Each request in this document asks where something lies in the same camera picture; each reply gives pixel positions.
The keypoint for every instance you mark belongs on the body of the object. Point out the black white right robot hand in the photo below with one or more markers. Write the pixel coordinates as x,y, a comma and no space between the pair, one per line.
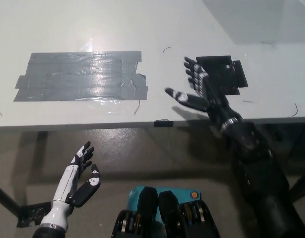
214,104

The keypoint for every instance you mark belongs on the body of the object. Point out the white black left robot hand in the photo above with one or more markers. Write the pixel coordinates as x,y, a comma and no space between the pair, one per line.
66,183

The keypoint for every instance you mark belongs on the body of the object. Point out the black teal robot torso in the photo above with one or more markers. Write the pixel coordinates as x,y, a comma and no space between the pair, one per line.
165,218

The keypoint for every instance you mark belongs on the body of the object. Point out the black tape square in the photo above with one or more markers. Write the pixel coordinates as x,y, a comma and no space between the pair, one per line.
238,74

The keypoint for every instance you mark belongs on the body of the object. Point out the black metal table leg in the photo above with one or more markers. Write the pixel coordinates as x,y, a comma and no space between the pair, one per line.
6,200

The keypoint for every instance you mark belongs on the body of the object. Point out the grey duct tape patch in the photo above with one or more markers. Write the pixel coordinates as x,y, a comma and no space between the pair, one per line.
80,77

